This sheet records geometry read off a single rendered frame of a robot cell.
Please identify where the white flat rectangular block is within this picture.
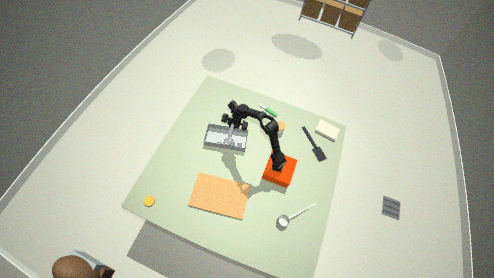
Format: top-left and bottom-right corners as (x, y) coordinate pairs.
(315, 119), (340, 141)

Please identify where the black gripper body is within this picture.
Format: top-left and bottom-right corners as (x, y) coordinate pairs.
(221, 113), (248, 130)

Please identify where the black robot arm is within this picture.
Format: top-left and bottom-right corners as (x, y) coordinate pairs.
(227, 100), (288, 173)

